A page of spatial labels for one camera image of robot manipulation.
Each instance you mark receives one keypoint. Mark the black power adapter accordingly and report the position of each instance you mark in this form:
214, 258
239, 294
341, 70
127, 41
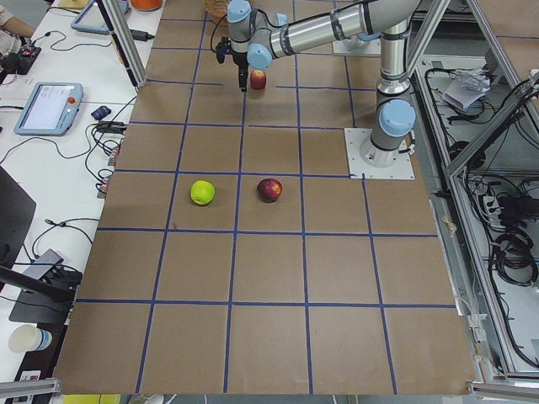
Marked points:
140, 35

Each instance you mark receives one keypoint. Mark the dark red apple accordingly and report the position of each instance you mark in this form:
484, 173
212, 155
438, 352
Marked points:
269, 189

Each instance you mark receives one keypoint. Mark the aluminium frame post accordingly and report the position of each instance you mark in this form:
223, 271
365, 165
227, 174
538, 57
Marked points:
124, 42

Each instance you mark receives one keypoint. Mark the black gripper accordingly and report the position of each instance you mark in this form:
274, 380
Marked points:
240, 61

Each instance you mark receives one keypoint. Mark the teach pendant far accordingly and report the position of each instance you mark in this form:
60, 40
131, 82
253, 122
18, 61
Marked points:
90, 20

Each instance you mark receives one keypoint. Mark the orange round object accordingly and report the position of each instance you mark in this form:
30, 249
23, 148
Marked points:
146, 5

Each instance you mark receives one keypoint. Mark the teach pendant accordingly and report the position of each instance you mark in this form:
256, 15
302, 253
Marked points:
50, 110
90, 20

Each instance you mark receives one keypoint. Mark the wicker basket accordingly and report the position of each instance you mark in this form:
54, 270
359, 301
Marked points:
217, 9

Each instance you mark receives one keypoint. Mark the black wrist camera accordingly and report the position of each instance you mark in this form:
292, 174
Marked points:
223, 49

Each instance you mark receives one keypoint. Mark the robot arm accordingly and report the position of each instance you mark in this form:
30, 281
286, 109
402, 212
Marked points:
255, 39

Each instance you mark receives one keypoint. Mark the red yellow apple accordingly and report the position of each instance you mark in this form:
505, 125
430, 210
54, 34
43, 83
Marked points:
258, 79

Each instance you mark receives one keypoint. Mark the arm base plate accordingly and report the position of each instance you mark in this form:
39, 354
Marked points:
365, 161
370, 47

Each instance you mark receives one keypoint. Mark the dark blue pouch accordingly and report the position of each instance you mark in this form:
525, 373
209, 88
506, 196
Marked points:
101, 112

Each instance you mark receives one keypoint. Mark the green apple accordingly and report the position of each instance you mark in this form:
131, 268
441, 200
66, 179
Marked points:
202, 192

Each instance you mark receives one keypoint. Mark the white paper cup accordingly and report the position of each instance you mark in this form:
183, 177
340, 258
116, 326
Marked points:
29, 338

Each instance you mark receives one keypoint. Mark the teach pendant near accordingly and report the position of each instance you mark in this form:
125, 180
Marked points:
50, 110

